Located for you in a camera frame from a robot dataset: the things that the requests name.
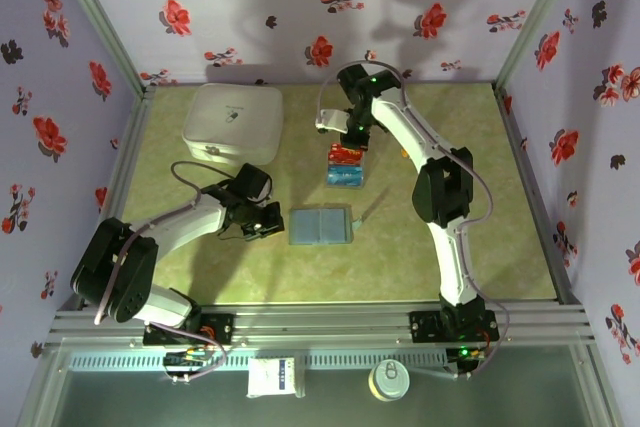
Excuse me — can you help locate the grey-green card holder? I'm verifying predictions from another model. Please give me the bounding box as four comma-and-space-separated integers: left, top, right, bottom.
288, 205, 364, 247

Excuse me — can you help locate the white lidded box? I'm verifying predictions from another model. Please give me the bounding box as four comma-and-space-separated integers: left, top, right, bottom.
181, 82, 285, 168

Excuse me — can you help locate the white paper packet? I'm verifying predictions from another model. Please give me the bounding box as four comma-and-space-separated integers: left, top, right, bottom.
247, 357, 297, 399

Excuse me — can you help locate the tin can with pull tab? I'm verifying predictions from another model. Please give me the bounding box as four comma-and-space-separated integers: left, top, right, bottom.
368, 358, 411, 402

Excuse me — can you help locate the circuit board with green light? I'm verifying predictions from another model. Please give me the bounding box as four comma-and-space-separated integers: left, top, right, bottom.
446, 345, 489, 376

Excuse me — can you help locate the aluminium front rail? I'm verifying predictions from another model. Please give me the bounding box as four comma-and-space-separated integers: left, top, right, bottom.
47, 302, 599, 348

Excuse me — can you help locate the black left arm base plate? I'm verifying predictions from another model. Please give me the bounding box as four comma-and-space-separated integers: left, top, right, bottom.
143, 313, 236, 347

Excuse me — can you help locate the slotted grey cable duct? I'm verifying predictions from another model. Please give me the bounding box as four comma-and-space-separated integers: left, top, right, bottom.
67, 352, 449, 372

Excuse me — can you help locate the circuit board with wires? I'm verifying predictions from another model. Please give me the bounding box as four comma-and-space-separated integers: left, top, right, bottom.
163, 346, 211, 374

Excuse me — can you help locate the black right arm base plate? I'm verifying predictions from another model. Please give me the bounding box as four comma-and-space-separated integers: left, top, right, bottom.
408, 310, 500, 344

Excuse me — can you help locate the aluminium corner post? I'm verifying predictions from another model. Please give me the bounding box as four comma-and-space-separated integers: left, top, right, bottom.
494, 0, 585, 93
45, 0, 151, 98

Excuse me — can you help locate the grey right arm cable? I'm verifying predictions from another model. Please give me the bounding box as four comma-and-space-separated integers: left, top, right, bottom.
315, 60, 511, 379

